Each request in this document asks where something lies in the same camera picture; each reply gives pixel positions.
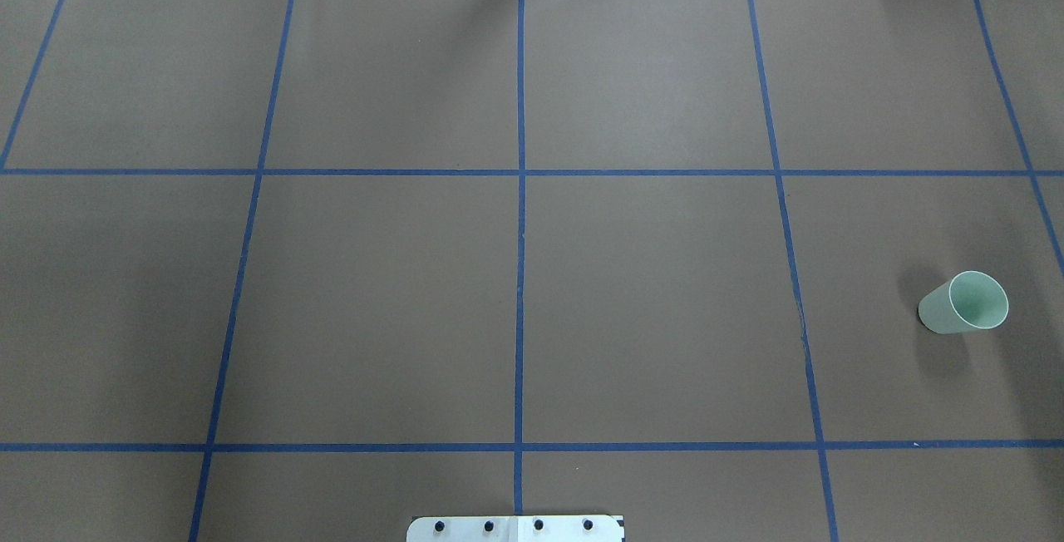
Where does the light green cup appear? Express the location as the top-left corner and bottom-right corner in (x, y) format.
(917, 270), (1010, 335)

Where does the white mast base plate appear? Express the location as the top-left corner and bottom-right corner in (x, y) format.
(406, 513), (626, 541)

